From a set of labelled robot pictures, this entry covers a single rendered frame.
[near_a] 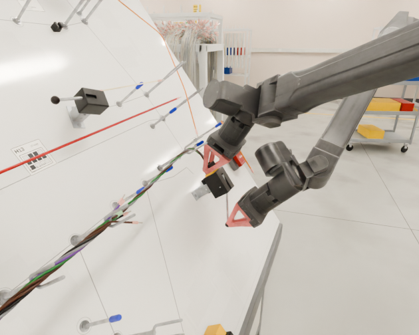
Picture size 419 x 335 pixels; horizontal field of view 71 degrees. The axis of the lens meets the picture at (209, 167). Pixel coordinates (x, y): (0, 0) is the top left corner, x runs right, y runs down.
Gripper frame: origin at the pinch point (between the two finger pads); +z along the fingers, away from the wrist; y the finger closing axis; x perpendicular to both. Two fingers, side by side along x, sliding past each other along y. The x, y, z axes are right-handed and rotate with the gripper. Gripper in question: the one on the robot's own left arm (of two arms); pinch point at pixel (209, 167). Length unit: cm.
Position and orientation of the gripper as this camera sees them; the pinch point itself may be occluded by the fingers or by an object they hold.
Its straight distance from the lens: 70.0
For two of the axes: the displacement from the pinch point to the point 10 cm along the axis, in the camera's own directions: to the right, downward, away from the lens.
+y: -3.9, 3.4, -8.6
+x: 7.9, 6.1, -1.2
